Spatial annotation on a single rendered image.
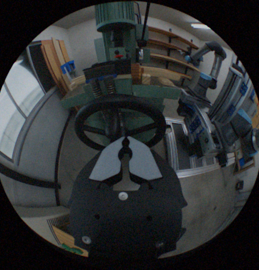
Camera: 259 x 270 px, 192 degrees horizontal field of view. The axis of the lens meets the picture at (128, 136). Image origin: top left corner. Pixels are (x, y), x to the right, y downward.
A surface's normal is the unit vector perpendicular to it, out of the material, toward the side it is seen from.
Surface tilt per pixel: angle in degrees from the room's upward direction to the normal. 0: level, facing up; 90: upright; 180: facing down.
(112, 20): 90
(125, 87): 90
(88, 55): 90
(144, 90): 90
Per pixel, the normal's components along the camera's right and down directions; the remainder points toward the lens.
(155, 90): 0.03, 0.86
